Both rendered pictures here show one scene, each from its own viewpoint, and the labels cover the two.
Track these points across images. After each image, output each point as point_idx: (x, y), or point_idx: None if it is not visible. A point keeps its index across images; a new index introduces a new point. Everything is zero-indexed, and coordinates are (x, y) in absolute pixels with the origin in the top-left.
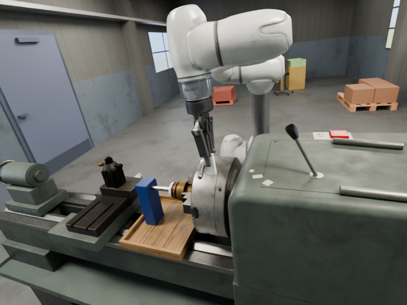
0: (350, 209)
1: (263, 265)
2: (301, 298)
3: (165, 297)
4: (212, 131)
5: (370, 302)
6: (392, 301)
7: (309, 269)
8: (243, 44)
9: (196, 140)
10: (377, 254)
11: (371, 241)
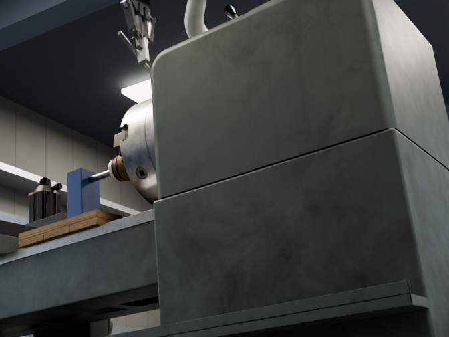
0: (249, 12)
1: (185, 138)
2: (230, 170)
3: None
4: (153, 27)
5: (298, 125)
6: (316, 108)
7: (230, 111)
8: None
9: (125, 13)
10: (281, 49)
11: (272, 36)
